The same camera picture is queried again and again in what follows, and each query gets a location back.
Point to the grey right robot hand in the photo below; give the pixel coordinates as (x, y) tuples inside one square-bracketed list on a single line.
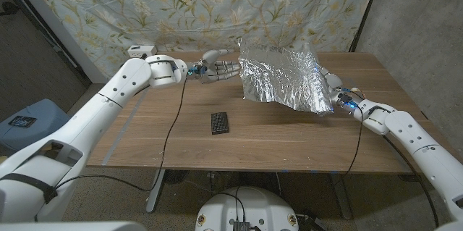
[(334, 84)]

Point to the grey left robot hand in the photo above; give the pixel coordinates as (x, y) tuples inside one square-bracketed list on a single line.
[(213, 68)]

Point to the aluminum foil roll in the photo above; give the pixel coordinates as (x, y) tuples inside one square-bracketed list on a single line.
[(285, 79)]

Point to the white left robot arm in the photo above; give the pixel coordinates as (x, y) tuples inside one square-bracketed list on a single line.
[(97, 126)]

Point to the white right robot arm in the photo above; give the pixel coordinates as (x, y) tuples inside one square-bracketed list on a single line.
[(419, 147)]

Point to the black textured package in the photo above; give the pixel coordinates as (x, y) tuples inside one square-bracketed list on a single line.
[(220, 123)]

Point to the floral printed backdrop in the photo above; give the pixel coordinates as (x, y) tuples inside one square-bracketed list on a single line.
[(217, 10)]

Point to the white power strip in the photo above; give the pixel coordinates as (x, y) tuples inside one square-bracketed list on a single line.
[(142, 50)]

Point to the black backdrop stand pole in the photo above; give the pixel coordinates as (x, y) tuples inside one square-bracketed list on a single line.
[(363, 12)]

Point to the grey table leg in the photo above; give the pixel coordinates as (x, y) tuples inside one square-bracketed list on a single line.
[(155, 191), (340, 195)]

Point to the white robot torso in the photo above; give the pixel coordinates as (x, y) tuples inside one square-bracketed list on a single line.
[(249, 205)]

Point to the blue-grey plastic bin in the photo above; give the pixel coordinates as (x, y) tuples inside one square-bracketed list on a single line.
[(36, 126)]

